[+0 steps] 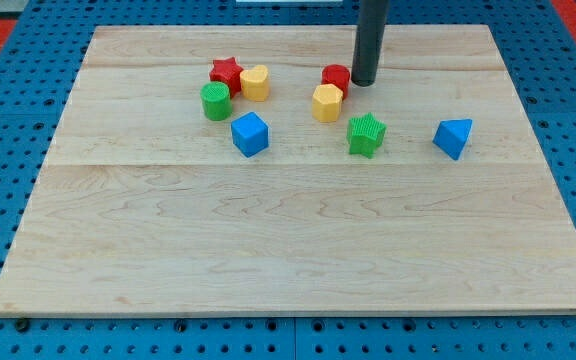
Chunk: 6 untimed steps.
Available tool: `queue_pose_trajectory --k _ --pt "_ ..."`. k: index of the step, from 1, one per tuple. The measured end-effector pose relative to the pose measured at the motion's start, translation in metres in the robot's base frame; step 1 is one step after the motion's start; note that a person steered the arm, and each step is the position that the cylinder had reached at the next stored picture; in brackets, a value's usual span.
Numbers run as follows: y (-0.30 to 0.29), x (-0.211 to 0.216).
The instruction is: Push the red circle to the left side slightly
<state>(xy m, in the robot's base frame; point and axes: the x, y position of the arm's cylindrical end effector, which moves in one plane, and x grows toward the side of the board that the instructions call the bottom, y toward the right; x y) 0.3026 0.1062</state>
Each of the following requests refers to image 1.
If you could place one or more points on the yellow heart block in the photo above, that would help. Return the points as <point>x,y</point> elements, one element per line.
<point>255,83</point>

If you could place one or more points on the yellow hexagon block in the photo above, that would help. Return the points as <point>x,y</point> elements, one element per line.
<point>327,103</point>

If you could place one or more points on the red star block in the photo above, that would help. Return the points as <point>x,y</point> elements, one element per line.
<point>227,71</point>

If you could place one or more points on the light wooden board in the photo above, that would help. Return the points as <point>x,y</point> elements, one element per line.
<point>144,208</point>

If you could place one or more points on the green star block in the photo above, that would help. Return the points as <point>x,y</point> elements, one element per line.
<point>365,134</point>

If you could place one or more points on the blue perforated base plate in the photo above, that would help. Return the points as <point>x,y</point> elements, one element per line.
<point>39,59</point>

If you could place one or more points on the red cylinder block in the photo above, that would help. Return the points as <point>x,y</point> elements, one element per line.
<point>338,75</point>

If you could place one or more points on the blue cube block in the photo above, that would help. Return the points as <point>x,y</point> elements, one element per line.
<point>250,134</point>

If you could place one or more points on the blue triangle block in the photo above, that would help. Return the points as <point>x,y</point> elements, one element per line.
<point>452,136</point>

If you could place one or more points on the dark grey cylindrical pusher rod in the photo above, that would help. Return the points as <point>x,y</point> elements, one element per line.
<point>372,19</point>

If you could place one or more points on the green cylinder block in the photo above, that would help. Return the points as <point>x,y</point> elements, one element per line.
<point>216,101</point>

